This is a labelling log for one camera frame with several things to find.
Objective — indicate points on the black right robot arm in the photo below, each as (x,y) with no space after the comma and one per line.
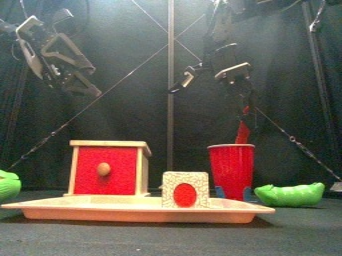
(222,23)

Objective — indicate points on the red toy knife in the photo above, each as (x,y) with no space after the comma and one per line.
(242,133)

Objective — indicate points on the small grey block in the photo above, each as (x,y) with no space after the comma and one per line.
(336,187)

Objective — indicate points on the grey metal frame post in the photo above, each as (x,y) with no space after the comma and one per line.
(314,50)

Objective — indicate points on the red plastic cup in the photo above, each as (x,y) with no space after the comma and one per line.
(231,166)

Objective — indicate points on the red drawer with wooden knob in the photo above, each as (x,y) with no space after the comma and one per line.
(88,166)

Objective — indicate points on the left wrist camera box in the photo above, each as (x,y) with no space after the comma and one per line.
(61,16)

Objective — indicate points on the vertical metal pole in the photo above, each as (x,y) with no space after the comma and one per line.
(169,116)

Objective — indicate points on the beige plastic tray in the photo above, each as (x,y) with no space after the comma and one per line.
(133,213)

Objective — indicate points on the patterned cube with red circle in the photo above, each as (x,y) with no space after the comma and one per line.
(195,183)

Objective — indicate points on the wooden box frame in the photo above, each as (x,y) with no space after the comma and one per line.
(111,143)

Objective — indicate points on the blue plastic piece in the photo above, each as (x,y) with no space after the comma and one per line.
(219,192)

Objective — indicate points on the green toy vegetable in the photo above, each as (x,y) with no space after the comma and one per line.
(288,195)
(8,186)

